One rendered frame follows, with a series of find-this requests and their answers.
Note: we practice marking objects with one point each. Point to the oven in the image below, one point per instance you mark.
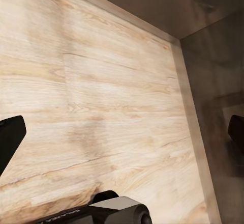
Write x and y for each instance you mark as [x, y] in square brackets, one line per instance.
[222, 110]

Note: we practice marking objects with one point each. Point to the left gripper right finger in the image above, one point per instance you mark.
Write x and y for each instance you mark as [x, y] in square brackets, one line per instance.
[236, 131]

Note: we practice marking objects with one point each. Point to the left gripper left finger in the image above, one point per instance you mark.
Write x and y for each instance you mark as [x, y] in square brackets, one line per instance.
[12, 132]

